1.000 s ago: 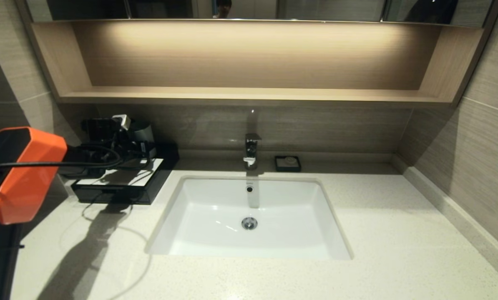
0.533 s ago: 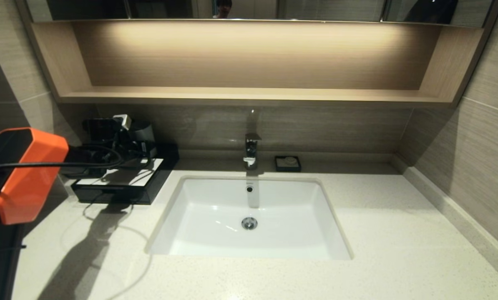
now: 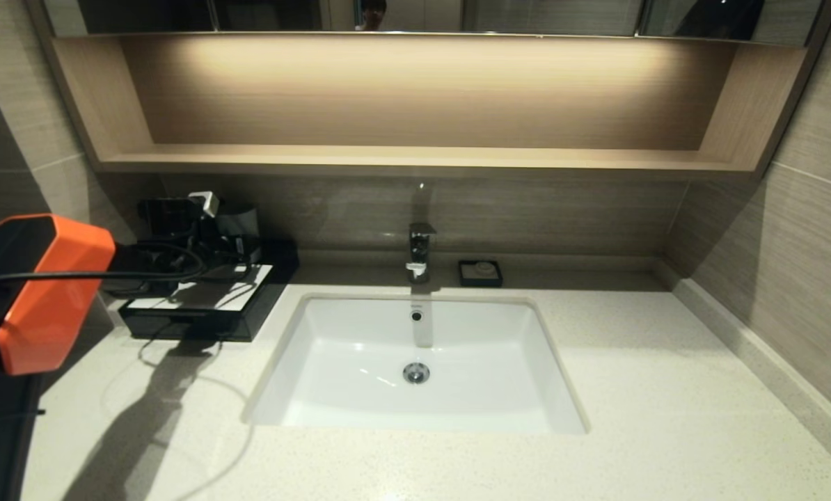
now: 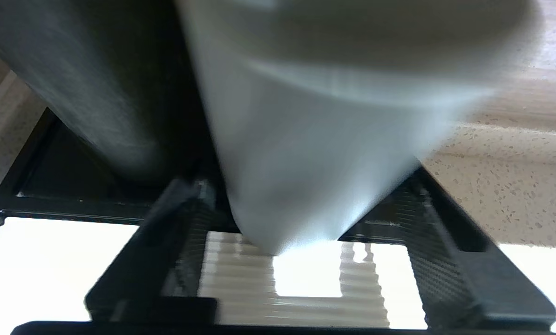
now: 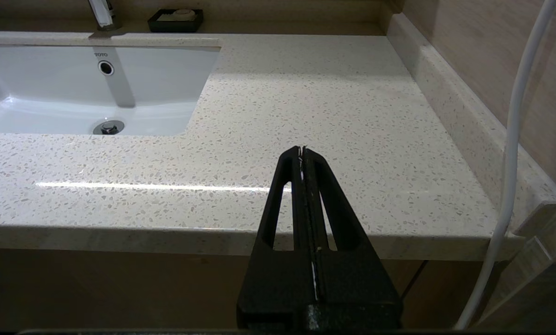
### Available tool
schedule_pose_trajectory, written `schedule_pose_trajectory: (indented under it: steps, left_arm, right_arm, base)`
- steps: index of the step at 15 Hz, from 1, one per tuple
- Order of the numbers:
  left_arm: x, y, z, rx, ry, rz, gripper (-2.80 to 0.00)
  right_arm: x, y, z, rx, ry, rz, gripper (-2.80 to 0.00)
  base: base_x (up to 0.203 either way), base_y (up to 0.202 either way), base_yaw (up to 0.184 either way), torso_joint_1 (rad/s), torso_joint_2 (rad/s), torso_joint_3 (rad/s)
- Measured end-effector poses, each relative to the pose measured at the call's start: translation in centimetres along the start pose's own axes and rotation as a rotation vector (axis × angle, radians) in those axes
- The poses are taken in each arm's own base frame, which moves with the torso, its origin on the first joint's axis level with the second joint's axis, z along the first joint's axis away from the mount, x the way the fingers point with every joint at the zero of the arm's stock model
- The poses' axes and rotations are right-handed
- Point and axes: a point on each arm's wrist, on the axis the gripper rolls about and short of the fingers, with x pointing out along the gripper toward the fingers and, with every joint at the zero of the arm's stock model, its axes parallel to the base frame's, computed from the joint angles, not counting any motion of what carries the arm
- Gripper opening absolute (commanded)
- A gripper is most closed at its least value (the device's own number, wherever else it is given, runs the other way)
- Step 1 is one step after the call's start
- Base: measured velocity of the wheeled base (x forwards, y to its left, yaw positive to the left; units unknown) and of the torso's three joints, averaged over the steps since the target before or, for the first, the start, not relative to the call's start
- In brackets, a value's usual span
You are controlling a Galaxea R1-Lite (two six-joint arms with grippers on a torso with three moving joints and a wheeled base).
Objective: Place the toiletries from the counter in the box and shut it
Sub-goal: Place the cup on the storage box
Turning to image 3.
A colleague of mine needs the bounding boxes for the black box drawer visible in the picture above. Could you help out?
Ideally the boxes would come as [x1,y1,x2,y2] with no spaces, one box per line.
[122,312,253,343]

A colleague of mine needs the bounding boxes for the wooden wall shelf niche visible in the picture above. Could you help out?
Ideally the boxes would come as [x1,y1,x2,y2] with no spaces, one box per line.
[27,0,831,182]

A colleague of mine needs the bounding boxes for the chrome faucet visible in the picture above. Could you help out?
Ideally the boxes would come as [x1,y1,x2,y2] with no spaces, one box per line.
[406,183,438,285]

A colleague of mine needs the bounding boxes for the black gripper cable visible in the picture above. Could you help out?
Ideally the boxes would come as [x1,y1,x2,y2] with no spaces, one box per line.
[0,242,207,286]

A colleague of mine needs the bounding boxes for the grey plastic cup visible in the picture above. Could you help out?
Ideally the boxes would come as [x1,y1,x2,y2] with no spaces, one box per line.
[215,201,262,260]

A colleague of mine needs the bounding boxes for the black box with white top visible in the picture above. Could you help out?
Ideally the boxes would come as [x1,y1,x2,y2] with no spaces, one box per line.
[120,239,300,343]

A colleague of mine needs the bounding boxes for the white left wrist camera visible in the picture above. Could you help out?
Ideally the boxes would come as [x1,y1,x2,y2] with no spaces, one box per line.
[188,191,221,218]

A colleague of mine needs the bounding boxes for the white sink basin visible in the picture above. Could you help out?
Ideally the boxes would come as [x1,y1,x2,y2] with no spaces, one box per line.
[245,292,589,436]

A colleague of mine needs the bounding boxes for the mirror cabinet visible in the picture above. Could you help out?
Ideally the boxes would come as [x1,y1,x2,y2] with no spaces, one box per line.
[43,0,825,48]

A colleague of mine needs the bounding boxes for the black soap dish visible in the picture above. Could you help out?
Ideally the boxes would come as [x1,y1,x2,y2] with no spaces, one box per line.
[457,260,503,289]

